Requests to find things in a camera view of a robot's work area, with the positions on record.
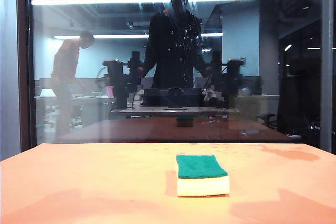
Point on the green and yellow sponge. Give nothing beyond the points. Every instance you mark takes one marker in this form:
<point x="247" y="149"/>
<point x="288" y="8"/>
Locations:
<point x="200" y="179"/>

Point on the large glass pane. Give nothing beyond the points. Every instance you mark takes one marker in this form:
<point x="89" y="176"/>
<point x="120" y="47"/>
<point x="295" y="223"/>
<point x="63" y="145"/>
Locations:
<point x="110" y="51"/>

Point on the dark brown window frame post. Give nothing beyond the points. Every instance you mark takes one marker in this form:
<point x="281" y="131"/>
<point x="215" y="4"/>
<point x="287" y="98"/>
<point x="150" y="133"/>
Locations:
<point x="23" y="51"/>

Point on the grey window frame post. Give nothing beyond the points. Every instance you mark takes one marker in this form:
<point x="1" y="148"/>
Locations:
<point x="328" y="51"/>

